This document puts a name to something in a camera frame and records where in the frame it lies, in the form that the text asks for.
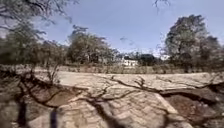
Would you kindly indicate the dry grass field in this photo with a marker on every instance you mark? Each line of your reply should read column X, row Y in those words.
column 100, row 69

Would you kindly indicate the white building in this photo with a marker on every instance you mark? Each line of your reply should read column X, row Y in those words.
column 129, row 62

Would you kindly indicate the broad leafy tree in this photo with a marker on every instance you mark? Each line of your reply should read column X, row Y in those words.
column 88, row 46

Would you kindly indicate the tan brick path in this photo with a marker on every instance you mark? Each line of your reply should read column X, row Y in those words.
column 133, row 110

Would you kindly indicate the small bare shrub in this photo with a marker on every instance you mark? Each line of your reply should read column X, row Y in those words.
column 52, row 74

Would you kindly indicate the tall dark tree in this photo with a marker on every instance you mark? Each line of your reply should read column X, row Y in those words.
column 186, row 40

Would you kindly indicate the group of sparse trees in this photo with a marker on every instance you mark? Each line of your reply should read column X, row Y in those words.
column 20, row 46

